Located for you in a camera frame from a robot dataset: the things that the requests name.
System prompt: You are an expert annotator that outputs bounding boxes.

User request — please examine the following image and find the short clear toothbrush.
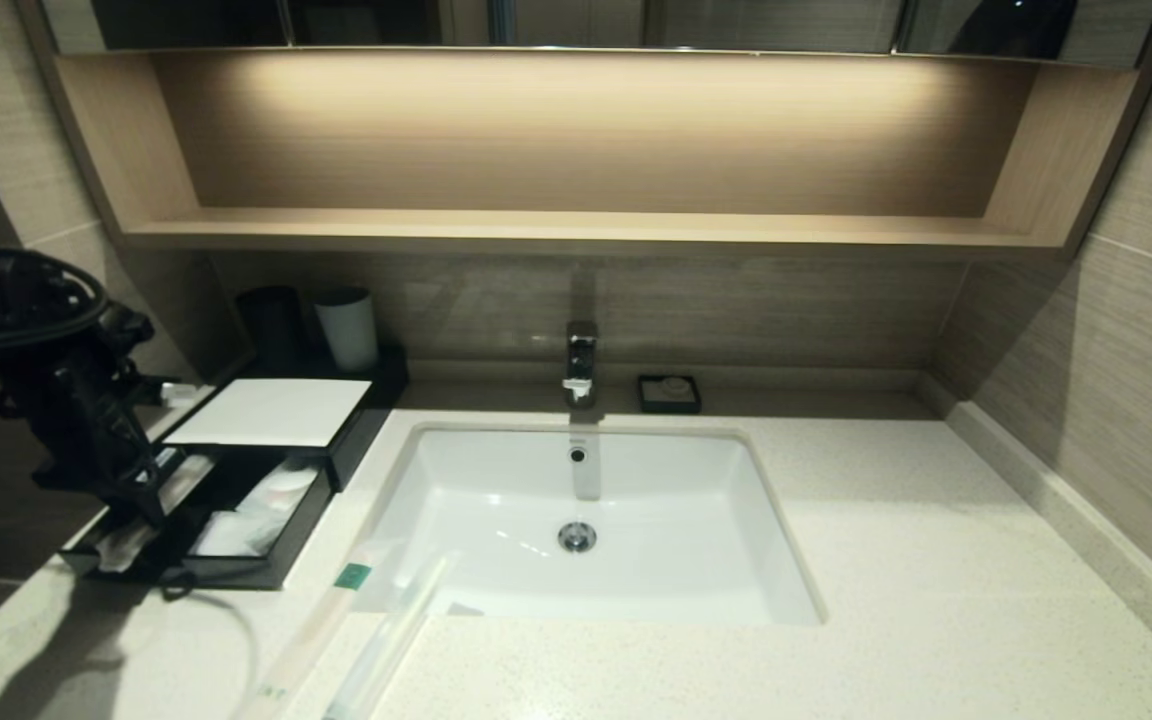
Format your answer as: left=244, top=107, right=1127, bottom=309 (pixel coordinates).
left=96, top=453, right=217, bottom=574

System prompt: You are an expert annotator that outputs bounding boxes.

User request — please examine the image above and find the black drawer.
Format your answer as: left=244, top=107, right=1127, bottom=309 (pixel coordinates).
left=58, top=445, right=337, bottom=591

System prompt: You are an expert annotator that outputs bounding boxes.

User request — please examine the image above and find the white flat sachet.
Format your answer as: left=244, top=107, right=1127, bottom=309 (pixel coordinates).
left=189, top=508, right=282, bottom=559

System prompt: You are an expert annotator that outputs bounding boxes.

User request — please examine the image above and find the white sachet with round pad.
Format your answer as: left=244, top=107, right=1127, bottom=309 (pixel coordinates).
left=236, top=460, right=323, bottom=516

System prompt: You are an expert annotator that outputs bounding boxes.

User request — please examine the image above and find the white card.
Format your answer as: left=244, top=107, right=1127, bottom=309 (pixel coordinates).
left=164, top=379, right=374, bottom=448

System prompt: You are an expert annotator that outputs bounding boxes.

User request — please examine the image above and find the green-label toothbrush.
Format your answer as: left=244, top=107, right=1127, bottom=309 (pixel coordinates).
left=236, top=540, right=402, bottom=720

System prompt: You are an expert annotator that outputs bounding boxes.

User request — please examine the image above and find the black cup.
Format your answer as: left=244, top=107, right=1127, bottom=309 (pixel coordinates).
left=237, top=287, right=306, bottom=367

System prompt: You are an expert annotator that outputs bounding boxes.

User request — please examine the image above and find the white cup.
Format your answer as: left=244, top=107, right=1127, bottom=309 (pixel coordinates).
left=314, top=289, right=379, bottom=374

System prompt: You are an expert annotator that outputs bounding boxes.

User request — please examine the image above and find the long clear wrapped toothbrush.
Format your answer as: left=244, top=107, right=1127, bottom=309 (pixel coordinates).
left=321, top=555, right=462, bottom=720

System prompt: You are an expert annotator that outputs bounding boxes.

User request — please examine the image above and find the chrome faucet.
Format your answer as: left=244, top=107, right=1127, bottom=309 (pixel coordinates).
left=563, top=322, right=600, bottom=411

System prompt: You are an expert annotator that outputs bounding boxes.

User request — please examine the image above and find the black soap dish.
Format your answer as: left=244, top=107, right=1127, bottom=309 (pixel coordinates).
left=636, top=375, right=703, bottom=416

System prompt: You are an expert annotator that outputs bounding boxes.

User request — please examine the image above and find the white sink basin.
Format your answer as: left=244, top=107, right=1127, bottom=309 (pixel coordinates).
left=354, top=425, right=825, bottom=626

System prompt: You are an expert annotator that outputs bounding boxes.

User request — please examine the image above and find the mirror cabinet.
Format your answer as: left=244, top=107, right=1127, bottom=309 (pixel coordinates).
left=41, top=0, right=1152, bottom=69

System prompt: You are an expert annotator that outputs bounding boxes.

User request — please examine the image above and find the light wooden wall shelf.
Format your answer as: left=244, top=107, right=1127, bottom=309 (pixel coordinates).
left=21, top=48, right=1152, bottom=263

